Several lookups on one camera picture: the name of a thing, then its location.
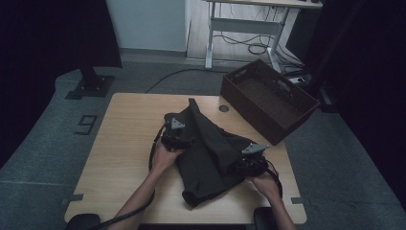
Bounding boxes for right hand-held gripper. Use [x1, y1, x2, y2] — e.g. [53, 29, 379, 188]
[235, 143, 270, 178]

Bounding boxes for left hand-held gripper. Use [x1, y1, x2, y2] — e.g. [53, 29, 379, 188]
[161, 117, 192, 151]

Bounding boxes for dark cloth garment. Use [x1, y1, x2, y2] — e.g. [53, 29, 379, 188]
[163, 98, 269, 208]

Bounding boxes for brown woven basket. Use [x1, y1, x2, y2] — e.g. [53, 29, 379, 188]
[219, 58, 320, 147]

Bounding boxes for person's left hand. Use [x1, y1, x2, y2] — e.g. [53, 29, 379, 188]
[150, 145, 186, 175]

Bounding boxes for person's right hand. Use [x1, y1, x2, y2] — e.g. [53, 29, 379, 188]
[248, 174, 282, 200]

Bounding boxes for black metal stand base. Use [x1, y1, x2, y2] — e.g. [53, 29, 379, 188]
[65, 65, 116, 100]
[303, 75, 339, 113]

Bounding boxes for black computer tower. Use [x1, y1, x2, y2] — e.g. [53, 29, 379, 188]
[285, 8, 320, 61]

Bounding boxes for black curtain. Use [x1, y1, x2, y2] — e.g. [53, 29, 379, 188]
[0, 0, 124, 168]
[303, 0, 406, 205]

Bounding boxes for left hand-held gripper black cable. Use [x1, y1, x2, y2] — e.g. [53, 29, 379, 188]
[92, 123, 169, 230]

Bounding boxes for hand-held gripper black cable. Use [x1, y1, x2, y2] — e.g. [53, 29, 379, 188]
[92, 123, 169, 230]
[261, 159, 285, 199]

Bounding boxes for right hand-held gripper black cable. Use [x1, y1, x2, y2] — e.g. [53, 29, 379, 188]
[261, 159, 285, 199]

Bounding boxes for black coiled cable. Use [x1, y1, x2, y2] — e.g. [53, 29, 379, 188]
[247, 42, 270, 56]

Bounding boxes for white desk frame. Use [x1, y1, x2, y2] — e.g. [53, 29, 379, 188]
[204, 0, 324, 75]

